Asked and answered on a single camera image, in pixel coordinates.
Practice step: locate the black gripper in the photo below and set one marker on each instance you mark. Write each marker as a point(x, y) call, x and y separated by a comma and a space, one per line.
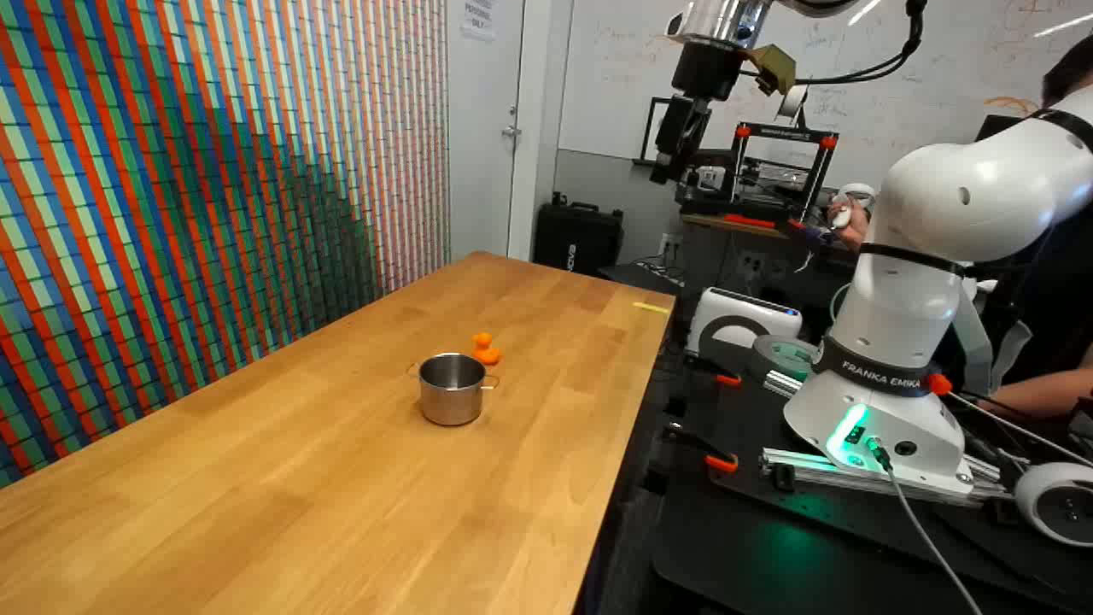
point(705, 69)

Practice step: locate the person in black shirt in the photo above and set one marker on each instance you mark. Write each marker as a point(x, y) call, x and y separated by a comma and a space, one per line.
point(1059, 283)

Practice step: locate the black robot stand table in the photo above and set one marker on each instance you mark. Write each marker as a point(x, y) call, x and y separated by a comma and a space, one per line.
point(739, 548)

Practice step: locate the yellow tape strip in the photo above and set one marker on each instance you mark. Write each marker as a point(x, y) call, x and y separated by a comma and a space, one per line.
point(651, 305)

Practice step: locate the black picture frame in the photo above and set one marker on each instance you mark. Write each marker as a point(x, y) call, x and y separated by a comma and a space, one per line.
point(655, 126)

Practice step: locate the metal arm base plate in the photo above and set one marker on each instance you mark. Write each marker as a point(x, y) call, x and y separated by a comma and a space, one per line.
point(823, 468)

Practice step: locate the black orange 3D printer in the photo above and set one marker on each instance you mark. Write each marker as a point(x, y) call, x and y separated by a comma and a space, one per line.
point(788, 173)

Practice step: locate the teal plastic part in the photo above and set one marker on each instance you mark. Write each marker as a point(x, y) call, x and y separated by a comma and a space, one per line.
point(788, 354)

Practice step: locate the small steel pot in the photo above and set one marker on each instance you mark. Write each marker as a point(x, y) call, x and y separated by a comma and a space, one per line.
point(453, 390)

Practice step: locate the orange rubber duck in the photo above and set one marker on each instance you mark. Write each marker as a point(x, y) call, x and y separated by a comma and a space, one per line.
point(487, 348)

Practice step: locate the person right hand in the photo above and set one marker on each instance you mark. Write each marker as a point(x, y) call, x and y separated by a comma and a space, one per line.
point(852, 226)

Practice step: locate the black hard case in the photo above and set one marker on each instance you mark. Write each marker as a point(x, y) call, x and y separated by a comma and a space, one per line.
point(578, 234)

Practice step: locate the person left forearm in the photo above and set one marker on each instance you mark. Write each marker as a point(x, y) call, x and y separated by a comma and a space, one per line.
point(1045, 395)

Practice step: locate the white grey box device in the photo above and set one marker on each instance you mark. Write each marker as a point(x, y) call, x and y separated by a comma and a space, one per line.
point(739, 316)

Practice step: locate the white paper wall notice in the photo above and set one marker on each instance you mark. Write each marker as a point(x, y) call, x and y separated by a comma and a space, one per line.
point(481, 13)

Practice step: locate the olive wrist camera box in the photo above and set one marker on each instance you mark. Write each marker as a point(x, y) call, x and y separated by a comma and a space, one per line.
point(772, 69)

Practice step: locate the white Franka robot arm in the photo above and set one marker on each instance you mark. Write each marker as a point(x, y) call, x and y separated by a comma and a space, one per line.
point(969, 193)

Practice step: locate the white round disc device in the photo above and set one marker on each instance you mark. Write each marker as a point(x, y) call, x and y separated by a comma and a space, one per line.
point(1058, 504)

